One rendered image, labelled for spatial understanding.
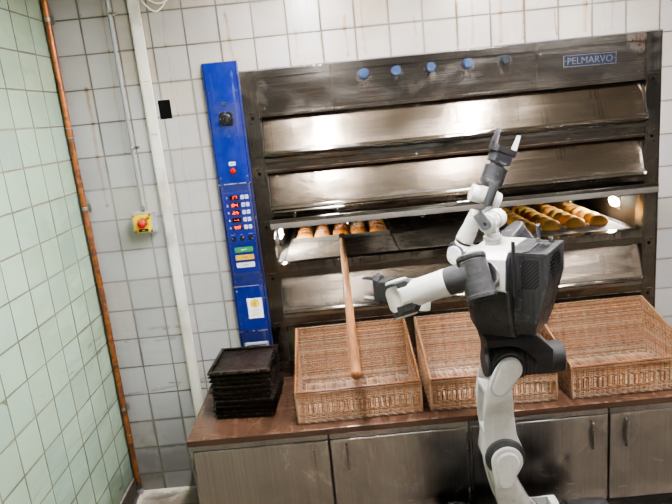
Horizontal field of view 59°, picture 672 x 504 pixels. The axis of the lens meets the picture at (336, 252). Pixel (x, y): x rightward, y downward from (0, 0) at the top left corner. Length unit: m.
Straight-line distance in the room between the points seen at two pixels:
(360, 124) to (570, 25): 1.04
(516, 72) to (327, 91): 0.88
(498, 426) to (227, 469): 1.19
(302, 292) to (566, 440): 1.37
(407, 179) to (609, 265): 1.10
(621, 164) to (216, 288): 2.05
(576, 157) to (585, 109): 0.22
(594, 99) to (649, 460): 1.64
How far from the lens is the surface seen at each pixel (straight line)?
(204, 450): 2.76
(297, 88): 2.87
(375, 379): 3.00
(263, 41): 2.88
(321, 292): 2.98
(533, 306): 2.02
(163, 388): 3.29
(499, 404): 2.23
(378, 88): 2.87
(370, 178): 2.88
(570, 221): 3.31
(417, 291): 1.93
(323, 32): 2.87
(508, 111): 2.98
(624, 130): 3.18
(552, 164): 3.06
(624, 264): 3.29
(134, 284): 3.12
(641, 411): 2.94
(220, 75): 2.86
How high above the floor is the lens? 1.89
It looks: 13 degrees down
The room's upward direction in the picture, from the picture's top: 6 degrees counter-clockwise
